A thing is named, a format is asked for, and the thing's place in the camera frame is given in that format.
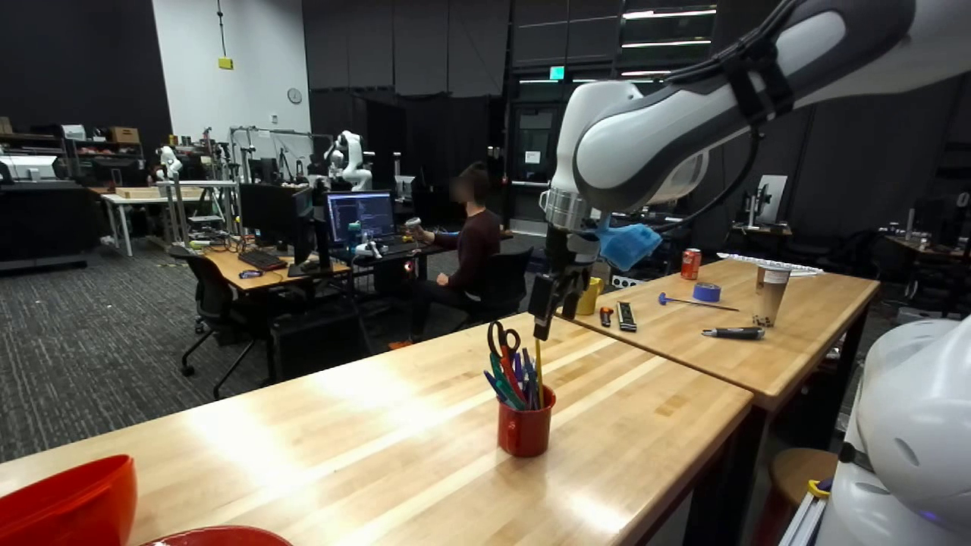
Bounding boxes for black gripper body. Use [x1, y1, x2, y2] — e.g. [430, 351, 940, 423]
[543, 221, 590, 281]

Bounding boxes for yellow pencil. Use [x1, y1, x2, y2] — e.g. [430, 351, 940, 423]
[531, 336, 545, 410]

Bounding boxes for blue marker pen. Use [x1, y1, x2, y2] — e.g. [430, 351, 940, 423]
[512, 347, 537, 410]

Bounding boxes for red marker pen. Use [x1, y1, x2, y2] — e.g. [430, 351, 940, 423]
[496, 351, 527, 405]

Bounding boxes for seated person dark shirt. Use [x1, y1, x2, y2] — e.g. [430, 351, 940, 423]
[422, 162, 505, 307]

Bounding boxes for green marker pen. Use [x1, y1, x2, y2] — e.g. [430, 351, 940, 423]
[478, 368, 522, 414]

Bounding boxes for red mug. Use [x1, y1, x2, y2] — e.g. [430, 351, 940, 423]
[495, 386, 559, 461]

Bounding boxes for black marker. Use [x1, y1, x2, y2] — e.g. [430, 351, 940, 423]
[704, 323, 768, 342]

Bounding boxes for clear plastic cup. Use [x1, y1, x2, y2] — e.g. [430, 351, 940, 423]
[751, 264, 795, 332]

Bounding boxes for lit computer monitor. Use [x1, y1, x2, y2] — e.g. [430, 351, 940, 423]
[324, 191, 397, 251]

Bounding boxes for white paper sheet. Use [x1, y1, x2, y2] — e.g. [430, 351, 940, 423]
[723, 251, 827, 281]

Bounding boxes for wooden side table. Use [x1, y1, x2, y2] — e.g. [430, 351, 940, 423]
[552, 256, 884, 546]

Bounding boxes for black computer monitor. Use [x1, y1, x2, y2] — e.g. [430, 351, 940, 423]
[240, 181, 334, 269]

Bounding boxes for black keyboard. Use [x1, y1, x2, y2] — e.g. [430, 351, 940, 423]
[240, 245, 287, 273]

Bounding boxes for round wooden stool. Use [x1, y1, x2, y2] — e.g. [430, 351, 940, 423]
[768, 446, 844, 546]

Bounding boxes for wooden office desk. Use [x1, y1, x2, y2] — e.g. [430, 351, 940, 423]
[201, 236, 478, 347]

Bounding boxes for red bowl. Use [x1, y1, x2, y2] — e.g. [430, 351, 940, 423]
[0, 452, 138, 546]
[148, 525, 295, 546]

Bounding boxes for small white background robot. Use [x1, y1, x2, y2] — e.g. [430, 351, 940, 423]
[155, 142, 186, 181]

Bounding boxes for black low cabinet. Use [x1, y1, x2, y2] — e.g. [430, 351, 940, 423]
[0, 178, 104, 273]

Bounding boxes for black handled scissors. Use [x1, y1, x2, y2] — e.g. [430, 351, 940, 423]
[484, 318, 524, 382]

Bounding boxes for blue handled tool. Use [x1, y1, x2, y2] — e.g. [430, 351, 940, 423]
[655, 290, 741, 311]

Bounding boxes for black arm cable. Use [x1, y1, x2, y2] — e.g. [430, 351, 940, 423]
[660, 0, 812, 221]

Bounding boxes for metal frame work table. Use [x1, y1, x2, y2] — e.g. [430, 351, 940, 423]
[94, 178, 243, 261]

